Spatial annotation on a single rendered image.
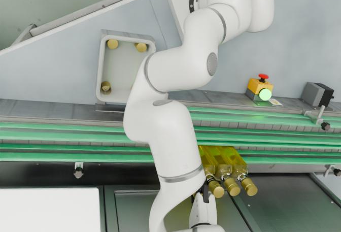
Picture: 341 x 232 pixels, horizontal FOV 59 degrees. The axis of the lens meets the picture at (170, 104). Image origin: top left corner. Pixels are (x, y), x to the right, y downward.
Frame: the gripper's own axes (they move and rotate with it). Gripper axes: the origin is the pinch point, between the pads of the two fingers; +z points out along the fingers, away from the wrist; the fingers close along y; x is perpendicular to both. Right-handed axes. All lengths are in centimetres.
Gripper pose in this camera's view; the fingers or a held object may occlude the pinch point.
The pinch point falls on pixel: (198, 192)
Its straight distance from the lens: 88.7
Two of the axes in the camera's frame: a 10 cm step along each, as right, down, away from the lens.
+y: 2.1, -9.0, -3.8
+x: -9.8, -2.0, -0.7
